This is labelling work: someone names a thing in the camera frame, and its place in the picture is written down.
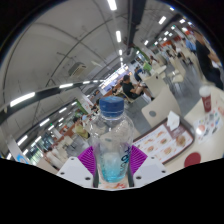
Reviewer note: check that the ceiling air conditioner unit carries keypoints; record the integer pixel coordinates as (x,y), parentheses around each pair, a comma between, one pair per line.
(77,70)

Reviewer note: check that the crumpled white napkin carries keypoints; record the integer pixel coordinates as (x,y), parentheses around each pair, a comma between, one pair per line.
(173,120)

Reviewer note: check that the dark food tray with liner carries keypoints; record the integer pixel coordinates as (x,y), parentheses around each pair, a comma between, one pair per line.
(163,143)

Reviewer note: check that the beige chair with round hole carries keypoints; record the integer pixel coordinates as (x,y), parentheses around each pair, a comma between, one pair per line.
(163,105)

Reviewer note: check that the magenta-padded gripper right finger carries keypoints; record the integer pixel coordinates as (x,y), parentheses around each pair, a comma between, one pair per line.
(148,170)

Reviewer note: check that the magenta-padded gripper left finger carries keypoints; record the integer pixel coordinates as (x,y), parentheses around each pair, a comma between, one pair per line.
(76,170)

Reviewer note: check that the group of ceiling lights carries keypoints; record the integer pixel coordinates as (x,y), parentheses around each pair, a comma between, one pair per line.
(118,36)

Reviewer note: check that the clear bottle with blue cap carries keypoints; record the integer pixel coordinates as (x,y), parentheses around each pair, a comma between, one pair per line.
(111,140)

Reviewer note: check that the red paper cup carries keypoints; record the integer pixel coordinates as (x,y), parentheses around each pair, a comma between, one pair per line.
(206,100)

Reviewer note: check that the flat round red coaster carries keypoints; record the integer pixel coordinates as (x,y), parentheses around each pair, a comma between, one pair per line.
(192,159)

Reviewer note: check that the colourful printed sticker sheet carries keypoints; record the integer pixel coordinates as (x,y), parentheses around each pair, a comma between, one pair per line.
(210,125)

